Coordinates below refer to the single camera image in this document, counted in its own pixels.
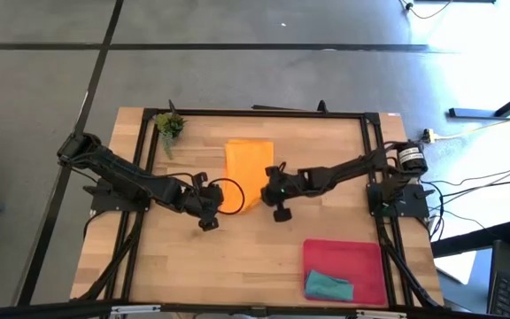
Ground silver metal bracket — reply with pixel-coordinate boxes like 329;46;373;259
355;309;409;319
111;304;161;316

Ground black aluminium table frame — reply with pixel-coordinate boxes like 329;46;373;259
71;99;444;311

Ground black floor beam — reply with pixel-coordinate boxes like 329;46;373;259
431;221;510;259

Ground black cable with plug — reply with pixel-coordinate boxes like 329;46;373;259
398;0;454;20

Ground white paper sheet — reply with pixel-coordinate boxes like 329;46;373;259
434;250;477;285

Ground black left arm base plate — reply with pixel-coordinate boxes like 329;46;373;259
82;179;152;214

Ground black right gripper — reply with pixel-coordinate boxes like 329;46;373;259
260;162;300;223

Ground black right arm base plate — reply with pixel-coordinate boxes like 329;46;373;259
366;182;436;219

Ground small potted green plant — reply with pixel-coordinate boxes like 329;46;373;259
153;112;188;160

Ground blue floor bar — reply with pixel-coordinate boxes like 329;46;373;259
448;107;504;121

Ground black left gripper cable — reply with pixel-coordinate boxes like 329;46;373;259
210;177;246;216

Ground red plastic basket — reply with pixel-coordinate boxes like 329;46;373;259
302;238;388;307

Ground orange microfiber towel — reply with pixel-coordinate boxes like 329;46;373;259
219;139;275;214

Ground black cable bundle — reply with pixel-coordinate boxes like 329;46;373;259
77;212;145;302
378;219;443;309

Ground teal microfiber towel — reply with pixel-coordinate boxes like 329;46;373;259
304;269;355;302

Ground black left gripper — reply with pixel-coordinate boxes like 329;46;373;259
182;171;225;232

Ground cream power cable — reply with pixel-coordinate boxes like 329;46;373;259
434;108;510;141

